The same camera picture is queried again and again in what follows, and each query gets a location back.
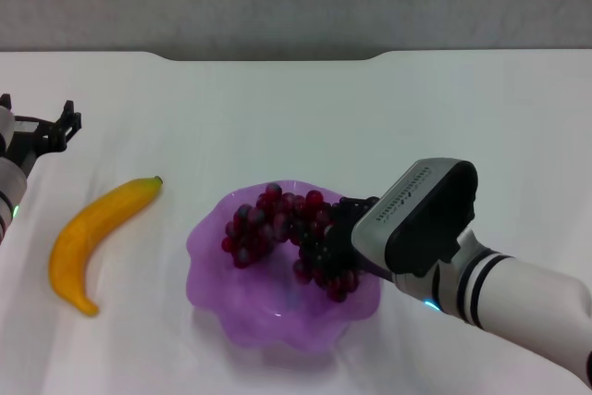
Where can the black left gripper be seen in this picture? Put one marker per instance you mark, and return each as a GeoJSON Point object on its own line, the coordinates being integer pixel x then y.
{"type": "Point", "coordinates": [25, 138]}

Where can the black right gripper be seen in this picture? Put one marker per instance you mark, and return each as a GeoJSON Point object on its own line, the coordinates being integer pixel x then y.
{"type": "Point", "coordinates": [342, 242]}

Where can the dark red grape bunch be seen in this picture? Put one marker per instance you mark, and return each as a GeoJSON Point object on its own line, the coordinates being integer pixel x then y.
{"type": "Point", "coordinates": [277, 219]}

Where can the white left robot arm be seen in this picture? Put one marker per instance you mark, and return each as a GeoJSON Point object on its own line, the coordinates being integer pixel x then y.
{"type": "Point", "coordinates": [9, 182]}

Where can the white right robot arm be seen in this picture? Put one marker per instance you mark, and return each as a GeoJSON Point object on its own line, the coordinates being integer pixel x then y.
{"type": "Point", "coordinates": [518, 302]}

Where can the yellow banana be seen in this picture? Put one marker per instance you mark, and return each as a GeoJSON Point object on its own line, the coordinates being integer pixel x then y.
{"type": "Point", "coordinates": [88, 224]}

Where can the purple wavy plastic bowl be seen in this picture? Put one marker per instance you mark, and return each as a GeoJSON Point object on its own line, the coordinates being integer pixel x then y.
{"type": "Point", "coordinates": [259, 321]}

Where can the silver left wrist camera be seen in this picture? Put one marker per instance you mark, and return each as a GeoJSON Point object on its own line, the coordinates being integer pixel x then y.
{"type": "Point", "coordinates": [4, 129]}

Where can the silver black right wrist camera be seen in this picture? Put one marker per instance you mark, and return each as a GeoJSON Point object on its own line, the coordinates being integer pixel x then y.
{"type": "Point", "coordinates": [416, 219]}

